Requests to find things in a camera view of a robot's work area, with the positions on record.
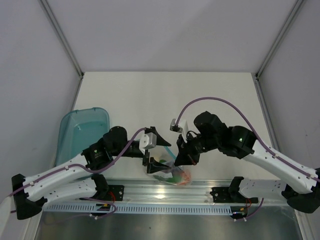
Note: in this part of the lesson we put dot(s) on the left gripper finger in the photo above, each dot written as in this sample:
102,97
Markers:
160,141
154,166

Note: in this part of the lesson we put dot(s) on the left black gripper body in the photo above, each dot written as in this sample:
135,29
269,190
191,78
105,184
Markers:
131,152

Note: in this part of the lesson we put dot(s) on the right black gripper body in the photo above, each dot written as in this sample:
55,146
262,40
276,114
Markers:
198,144

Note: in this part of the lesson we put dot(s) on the clear zip top bag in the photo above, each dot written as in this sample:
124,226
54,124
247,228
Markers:
165,156

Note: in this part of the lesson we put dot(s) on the orange toy fruit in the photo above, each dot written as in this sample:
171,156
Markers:
185,178

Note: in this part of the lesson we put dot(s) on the green toy bell pepper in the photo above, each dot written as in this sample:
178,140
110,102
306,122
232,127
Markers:
175,180

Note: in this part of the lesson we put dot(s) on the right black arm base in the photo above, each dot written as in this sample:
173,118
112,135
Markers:
230,195

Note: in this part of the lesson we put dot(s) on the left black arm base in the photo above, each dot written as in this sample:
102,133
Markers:
115,194

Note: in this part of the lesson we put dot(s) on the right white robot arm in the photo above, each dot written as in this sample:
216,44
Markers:
296,184

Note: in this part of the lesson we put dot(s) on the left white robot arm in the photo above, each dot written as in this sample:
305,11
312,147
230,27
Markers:
81,177

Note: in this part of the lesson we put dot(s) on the teal plastic tray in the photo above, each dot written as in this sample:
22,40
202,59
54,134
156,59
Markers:
78,130

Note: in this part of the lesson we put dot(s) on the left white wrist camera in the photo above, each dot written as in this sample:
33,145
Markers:
147,141

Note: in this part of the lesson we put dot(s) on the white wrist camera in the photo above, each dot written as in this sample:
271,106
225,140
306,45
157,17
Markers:
147,141
180,127

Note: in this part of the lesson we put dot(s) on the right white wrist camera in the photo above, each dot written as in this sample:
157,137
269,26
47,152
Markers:
180,127

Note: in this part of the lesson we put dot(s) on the aluminium mounting rail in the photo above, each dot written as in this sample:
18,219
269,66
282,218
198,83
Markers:
197,192

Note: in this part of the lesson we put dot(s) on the white slotted cable duct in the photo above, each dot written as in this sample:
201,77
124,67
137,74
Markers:
132,208

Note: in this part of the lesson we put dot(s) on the right aluminium frame post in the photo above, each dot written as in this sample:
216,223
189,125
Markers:
280,36

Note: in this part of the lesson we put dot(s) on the aluminium frame post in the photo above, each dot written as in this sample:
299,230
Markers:
280,36
45,5

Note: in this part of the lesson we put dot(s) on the left aluminium frame post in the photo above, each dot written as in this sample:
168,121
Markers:
45,5

